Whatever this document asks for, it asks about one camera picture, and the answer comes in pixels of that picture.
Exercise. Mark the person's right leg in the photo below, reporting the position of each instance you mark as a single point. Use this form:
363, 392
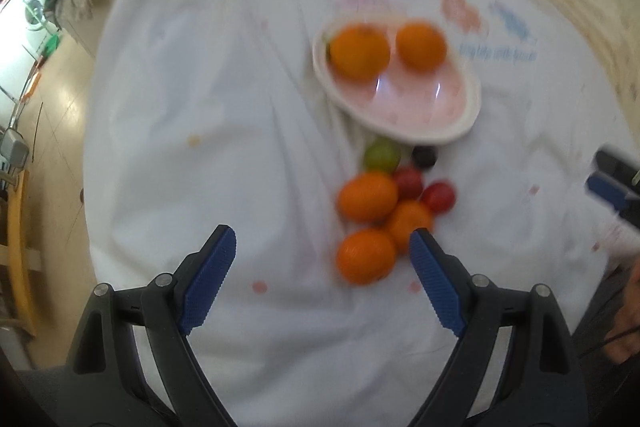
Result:
631, 317

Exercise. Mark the small mandarin orange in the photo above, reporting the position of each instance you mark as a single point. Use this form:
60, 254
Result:
411, 222
365, 257
367, 197

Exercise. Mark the green lime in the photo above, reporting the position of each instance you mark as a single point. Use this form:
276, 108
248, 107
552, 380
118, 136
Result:
381, 155

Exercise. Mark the white round plate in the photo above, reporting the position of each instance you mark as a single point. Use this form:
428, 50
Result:
410, 107

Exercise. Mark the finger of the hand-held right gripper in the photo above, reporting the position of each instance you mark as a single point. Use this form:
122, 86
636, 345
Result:
607, 189
620, 169

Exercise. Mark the grey metal object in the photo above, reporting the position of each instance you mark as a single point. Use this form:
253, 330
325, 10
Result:
14, 149

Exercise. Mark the white printed tablecloth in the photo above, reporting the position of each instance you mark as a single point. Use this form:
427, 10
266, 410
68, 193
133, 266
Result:
200, 107

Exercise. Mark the yellow wooden chair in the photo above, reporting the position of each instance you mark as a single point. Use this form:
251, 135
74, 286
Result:
22, 267

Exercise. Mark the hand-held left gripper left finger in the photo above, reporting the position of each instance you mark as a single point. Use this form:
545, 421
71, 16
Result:
212, 277

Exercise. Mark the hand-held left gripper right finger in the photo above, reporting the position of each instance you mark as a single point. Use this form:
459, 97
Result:
435, 279

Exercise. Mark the large orange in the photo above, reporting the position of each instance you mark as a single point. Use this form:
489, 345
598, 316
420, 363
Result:
359, 52
421, 46

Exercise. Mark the red cherry tomato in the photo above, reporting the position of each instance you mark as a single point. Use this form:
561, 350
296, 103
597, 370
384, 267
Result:
439, 197
409, 182

